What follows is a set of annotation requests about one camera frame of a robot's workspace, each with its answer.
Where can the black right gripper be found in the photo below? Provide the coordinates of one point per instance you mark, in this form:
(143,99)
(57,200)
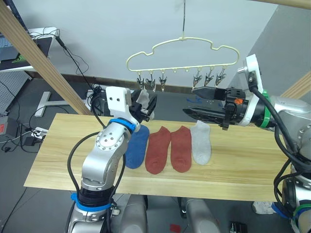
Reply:
(236,109)

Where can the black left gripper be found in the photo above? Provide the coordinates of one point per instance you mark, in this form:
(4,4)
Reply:
(139,111)

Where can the grey ankle sock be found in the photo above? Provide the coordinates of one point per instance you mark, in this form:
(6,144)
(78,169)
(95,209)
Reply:
(143,98)
(201,145)

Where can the red ankle sock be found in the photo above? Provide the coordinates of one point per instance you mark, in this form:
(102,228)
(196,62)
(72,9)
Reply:
(181,150)
(156,153)

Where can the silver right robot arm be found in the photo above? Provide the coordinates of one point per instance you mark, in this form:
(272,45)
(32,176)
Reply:
(289,106)

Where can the metal hanger clip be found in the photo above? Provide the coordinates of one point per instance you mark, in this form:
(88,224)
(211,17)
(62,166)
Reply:
(220,76)
(208,78)
(197,78)
(150,81)
(162,81)
(140,82)

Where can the cream plastic clip hanger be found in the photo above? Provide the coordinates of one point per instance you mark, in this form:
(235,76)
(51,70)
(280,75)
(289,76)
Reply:
(184,38)

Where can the thin metal hanger rod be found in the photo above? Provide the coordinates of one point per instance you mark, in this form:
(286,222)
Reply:
(184,17)

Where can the blue ankle sock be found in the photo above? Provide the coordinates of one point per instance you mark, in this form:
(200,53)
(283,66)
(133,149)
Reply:
(137,150)

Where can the white floor power strip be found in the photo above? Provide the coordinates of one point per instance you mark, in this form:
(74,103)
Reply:
(40,132)

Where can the grey rounded robot leg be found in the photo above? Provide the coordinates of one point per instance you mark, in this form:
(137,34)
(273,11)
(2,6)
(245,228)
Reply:
(201,216)
(133,216)

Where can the black mouse pad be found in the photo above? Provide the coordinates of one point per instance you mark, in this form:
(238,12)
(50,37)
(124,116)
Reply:
(42,46)

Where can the white sneaker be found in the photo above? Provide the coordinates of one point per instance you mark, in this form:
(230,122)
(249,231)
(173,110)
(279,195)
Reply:
(262,208)

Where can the white office desk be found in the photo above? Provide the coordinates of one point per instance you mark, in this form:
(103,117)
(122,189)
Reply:
(41,30)

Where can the grey perforated pegboard panel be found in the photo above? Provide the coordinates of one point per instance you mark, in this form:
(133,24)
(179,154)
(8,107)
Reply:
(12,92)

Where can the open laptop computer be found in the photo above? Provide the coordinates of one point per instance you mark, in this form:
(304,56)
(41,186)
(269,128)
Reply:
(6,48)

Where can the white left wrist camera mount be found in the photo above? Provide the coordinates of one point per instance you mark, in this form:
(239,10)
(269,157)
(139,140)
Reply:
(116,99)

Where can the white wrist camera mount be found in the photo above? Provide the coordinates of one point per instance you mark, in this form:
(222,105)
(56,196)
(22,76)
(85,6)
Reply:
(116,99)
(253,70)

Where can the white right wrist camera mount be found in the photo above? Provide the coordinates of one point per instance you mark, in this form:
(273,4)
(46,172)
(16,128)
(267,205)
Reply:
(253,70)

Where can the light wooden frame beam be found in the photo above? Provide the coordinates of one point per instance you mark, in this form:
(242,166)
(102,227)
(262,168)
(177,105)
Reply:
(291,3)
(36,55)
(300,86)

